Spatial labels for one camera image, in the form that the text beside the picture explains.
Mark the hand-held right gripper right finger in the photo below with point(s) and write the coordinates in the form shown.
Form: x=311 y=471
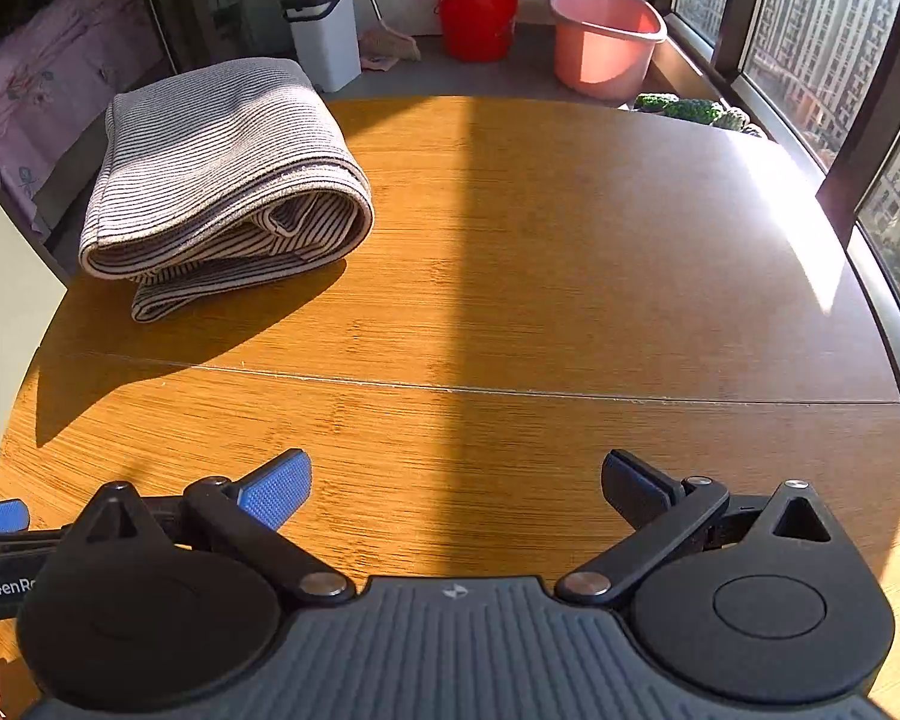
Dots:
x=636 y=487

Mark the pink floral blanket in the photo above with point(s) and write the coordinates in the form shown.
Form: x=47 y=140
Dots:
x=52 y=82

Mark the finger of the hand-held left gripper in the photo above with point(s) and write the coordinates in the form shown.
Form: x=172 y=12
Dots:
x=0 y=516

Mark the grey striped garment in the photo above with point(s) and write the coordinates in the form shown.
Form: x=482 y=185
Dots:
x=217 y=165

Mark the red plastic bucket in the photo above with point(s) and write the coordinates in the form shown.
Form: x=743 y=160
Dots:
x=480 y=19

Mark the mop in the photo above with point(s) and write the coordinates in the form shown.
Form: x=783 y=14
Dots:
x=390 y=45

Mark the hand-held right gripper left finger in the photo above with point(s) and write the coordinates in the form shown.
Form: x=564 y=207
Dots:
x=277 y=493

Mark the green knitted cloth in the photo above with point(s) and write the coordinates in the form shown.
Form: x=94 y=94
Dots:
x=690 y=111

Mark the pink plastic basin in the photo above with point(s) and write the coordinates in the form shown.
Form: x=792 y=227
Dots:
x=607 y=41

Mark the dark window frame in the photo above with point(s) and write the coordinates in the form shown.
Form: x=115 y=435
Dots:
x=847 y=165

